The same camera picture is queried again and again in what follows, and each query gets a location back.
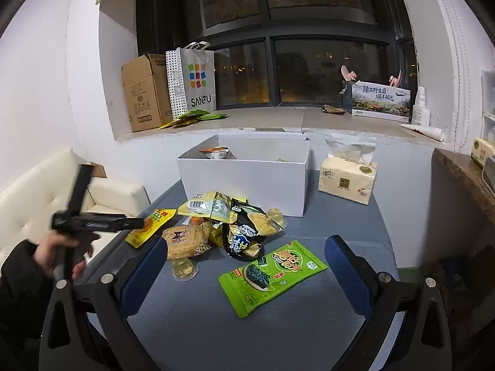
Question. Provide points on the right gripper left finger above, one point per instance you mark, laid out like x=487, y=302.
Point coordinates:
x=86, y=326

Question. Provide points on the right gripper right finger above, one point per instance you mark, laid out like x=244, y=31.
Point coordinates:
x=423, y=340

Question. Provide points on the green seaweed snack bag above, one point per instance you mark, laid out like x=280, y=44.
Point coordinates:
x=255, y=284

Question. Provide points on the yellow green small packet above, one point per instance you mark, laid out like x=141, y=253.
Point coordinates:
x=212, y=205

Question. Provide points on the black potato chips bag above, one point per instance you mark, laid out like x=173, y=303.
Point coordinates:
x=244, y=236

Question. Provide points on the ink drawing peanut bag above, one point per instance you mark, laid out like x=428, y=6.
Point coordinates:
x=217, y=153

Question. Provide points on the black sleeved left forearm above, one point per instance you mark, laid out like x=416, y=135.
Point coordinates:
x=25, y=295

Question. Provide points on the person's left hand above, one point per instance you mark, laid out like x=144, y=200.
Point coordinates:
x=47, y=249

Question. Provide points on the white leather sofa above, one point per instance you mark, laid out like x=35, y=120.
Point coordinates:
x=28, y=204

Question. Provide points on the yellow red snack bag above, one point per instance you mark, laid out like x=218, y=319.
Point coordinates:
x=156, y=220

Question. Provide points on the kuromi cracker packet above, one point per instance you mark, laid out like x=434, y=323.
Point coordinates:
x=186, y=240

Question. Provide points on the clear jelly cup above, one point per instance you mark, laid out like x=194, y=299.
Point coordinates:
x=183, y=269

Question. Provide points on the brown wooden side table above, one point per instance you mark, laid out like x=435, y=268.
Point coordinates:
x=469, y=175

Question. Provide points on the cream tissue pack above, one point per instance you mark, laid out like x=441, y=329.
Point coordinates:
x=348, y=171

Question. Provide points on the green packets on sill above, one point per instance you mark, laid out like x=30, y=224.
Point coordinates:
x=193, y=117

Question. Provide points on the brown cardboard box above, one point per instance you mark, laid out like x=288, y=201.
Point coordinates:
x=146, y=92

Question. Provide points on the white storage box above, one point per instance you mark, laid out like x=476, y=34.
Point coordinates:
x=270, y=170

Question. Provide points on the rolled white paper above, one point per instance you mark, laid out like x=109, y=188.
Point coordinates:
x=434, y=133

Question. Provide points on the white Sanfu shopping bag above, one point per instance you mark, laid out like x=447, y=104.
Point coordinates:
x=191, y=78

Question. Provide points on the small brown sill item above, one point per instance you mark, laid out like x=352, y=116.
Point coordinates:
x=329, y=109

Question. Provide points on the landscape printed gift box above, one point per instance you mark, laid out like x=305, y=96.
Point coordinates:
x=380, y=101

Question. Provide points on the pink flamingo figure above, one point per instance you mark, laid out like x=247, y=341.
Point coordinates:
x=348, y=76

